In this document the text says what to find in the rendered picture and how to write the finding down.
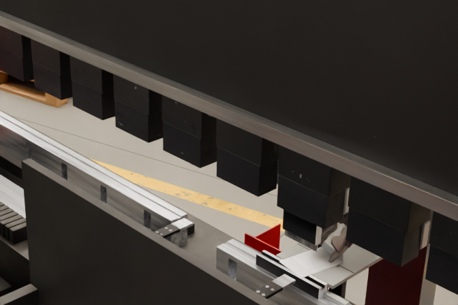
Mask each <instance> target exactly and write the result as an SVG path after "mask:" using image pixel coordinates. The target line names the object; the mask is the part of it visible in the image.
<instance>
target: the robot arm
mask: <svg viewBox="0 0 458 305"><path fill-rule="evenodd" d="M432 217H433V210H431V213H430V218H429V220H430V225H429V229H431V222H432ZM338 223H340V224H342V223H343V224H344V225H346V226H344V227H343V228H342V230H341V232H340V233H339V234H338V235H334V236H333V237H332V238H331V244H332V245H333V247H334V249H335V251H334V252H333V253H332V255H331V257H330V259H329V262H331V263H332V262H333V261H335V260H336V259H337V258H338V257H340V256H341V255H342V254H343V253H344V252H345V251H346V250H347V249H348V248H350V247H351V246H352V244H353V243H351V242H349V241H347V240H346V232H347V224H348V212H347V213H346V214H344V215H343V220H342V221H340V222H338ZM336 229H337V223H336V224H334V225H332V226H330V227H328V228H326V229H323V228H322V235H321V243H319V245H318V248H320V247H321V246H322V243H323V242H324V241H325V240H327V238H328V236H329V235H330V234H331V233H333V232H334V231H335V230H336Z"/></svg>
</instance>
